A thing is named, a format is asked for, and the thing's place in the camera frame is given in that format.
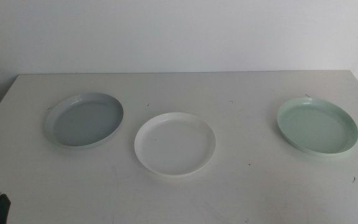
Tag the grey shallow plastic bowl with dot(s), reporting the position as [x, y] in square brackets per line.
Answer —
[85, 124]

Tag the white shallow plastic bowl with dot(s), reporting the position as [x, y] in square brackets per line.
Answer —
[174, 146]

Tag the pale green shallow plastic bowl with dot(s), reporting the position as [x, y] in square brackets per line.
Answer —
[315, 127]

